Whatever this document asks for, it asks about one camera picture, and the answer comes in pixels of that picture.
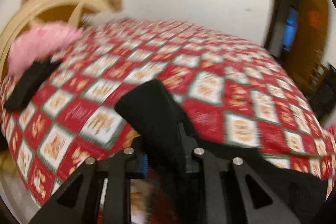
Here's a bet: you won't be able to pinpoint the brown wooden door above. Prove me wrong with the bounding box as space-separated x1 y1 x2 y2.
284 0 329 83

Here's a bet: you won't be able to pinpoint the red patchwork bedspread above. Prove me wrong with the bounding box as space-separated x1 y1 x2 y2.
1 19 335 223

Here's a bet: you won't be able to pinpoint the wooden chair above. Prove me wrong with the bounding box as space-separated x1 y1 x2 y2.
307 50 329 94

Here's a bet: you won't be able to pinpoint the cream wooden headboard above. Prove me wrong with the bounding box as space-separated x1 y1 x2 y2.
1 0 114 79

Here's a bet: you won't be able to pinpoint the red door decoration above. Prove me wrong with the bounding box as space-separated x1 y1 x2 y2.
307 10 321 28

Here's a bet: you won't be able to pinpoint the black pants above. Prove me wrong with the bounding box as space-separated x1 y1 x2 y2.
114 80 329 223

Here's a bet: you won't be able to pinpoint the folded black garment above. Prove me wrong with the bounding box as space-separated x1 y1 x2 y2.
4 59 62 111

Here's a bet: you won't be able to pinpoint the striped grey pillow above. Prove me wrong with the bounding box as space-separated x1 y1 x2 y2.
81 11 129 27

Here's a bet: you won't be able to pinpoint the black folded bag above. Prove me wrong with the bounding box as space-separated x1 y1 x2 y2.
311 64 335 122

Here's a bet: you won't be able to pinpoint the pink pillow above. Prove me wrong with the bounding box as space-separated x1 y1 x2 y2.
7 22 84 76

